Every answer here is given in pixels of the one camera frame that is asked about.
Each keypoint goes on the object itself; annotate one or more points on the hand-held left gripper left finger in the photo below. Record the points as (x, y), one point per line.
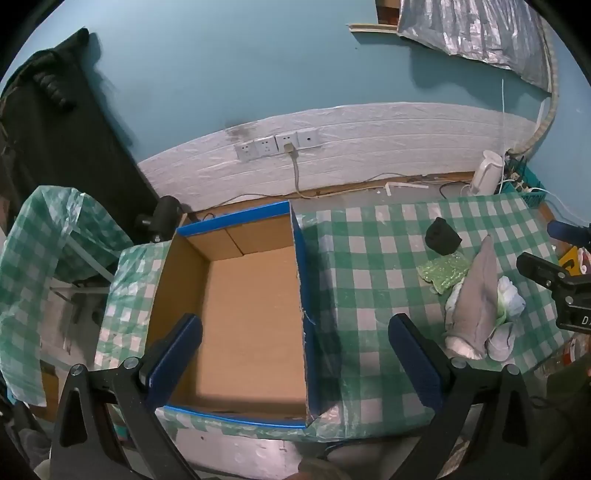
(178, 355)

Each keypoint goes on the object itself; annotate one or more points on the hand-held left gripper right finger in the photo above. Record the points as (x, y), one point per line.
(418, 360)

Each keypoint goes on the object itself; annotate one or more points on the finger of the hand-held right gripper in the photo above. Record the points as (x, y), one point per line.
(565, 229)
(538, 270)

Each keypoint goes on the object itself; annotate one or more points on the white patterned sock ball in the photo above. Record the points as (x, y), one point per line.
(511, 295)

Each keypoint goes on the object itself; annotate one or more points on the long grey sock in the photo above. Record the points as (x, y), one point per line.
(475, 300)

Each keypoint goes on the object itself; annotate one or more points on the light grey sock ball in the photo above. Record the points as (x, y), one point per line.
(502, 341)

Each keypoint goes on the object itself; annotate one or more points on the blue-edged cardboard box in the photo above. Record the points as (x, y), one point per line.
(254, 323)

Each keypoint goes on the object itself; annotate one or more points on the black sock ball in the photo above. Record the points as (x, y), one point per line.
(442, 236)

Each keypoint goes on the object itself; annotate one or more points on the yellow red packet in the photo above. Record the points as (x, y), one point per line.
(572, 261)

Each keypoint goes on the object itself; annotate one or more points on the blue plastic basket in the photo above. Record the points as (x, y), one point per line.
(528, 191)

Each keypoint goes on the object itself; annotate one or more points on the green textured cloth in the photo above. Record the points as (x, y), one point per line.
(443, 272)

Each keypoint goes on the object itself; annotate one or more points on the green checked tablecloth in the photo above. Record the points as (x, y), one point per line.
(369, 277)

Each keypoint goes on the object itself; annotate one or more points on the white electric kettle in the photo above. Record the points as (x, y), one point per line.
(485, 175)

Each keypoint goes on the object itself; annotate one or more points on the black round knob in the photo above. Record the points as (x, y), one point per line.
(164, 214)

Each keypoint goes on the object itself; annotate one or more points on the green checked plastic sheet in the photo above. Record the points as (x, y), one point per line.
(32, 240)

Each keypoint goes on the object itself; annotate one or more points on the silver foil sheet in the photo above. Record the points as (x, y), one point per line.
(475, 27)

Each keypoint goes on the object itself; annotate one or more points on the wooden trim strip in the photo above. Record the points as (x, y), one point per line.
(371, 27)

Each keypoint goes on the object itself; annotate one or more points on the white brick wall panel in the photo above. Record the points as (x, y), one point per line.
(369, 143)

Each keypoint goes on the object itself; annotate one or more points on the white wall socket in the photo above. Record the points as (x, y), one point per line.
(282, 138)
(265, 146)
(308, 137)
(244, 150)

